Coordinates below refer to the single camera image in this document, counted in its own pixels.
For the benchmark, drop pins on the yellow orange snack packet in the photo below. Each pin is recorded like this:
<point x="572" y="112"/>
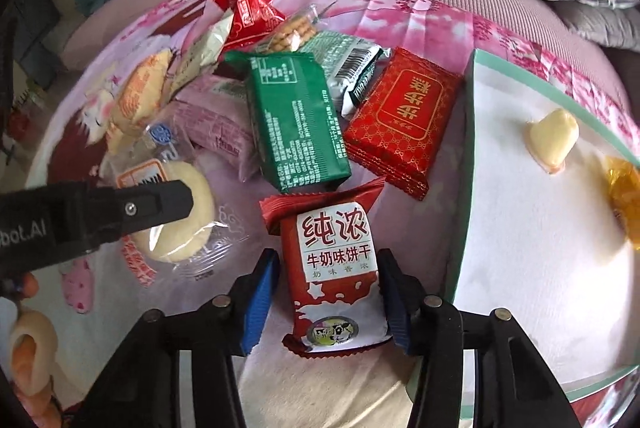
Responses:
<point x="140" y="92"/>

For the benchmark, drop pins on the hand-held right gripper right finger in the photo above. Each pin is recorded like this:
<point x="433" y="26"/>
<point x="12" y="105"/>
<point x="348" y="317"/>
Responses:
<point x="396" y="308"/>

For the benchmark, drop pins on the pink snack packet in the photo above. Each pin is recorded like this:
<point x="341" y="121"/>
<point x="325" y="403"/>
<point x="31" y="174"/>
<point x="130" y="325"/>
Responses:
<point x="220" y="132"/>

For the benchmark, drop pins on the cream crinkly snack packet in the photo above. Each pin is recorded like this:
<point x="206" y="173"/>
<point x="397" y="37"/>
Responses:
<point x="210" y="42"/>

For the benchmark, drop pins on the person's left hand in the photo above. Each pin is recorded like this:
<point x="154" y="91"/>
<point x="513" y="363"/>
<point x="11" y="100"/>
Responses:
<point x="29" y="286"/>

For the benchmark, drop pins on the green snack packet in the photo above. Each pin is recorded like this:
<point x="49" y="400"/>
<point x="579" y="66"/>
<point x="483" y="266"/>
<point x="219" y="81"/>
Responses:
<point x="295" y="122"/>

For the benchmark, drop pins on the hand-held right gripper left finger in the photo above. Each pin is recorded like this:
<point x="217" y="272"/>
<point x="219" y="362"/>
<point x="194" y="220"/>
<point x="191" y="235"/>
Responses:
<point x="261" y="303"/>

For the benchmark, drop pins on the red milk biscuit packet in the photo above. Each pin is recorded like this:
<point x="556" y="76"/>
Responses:
<point x="335" y="258"/>

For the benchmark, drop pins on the clear green-edged cookie packet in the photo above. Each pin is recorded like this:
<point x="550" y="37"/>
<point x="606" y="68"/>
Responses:
<point x="357" y="67"/>

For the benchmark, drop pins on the printed pink blanket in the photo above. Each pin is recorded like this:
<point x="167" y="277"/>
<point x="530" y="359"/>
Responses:
<point x="415" y="17"/>

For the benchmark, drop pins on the red patterned cake packet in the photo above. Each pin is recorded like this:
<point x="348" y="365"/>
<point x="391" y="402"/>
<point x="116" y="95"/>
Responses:
<point x="400" y="122"/>

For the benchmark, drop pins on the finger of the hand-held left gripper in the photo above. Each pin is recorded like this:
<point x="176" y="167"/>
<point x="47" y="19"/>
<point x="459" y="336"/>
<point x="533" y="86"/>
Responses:
<point x="160" y="205"/>

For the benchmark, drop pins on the pale yellow wrapped snack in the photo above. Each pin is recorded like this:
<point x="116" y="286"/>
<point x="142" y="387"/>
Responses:
<point x="550" y="135"/>

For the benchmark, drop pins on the white tray with green rim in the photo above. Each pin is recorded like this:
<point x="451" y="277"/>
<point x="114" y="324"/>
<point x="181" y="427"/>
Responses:
<point x="525" y="258"/>

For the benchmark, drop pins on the golden yellow wrapped snack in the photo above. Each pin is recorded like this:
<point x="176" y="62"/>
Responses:
<point x="625" y="193"/>

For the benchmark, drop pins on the grey quilted pillow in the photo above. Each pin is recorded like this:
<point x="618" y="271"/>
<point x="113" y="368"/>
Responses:
<point x="600" y="25"/>

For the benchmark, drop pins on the red twisted wrapper packet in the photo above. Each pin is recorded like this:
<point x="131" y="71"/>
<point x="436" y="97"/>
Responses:
<point x="247" y="15"/>

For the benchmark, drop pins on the clear round cake packet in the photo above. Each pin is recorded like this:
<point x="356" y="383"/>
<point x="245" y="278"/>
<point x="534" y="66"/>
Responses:
<point x="175" y="244"/>

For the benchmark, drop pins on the clear small biscuit pack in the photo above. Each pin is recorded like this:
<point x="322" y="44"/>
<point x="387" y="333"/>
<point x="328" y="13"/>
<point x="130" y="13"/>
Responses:
<point x="292" y="32"/>

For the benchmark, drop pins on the dark cabinet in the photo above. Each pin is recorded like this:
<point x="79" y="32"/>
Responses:
<point x="35" y="22"/>

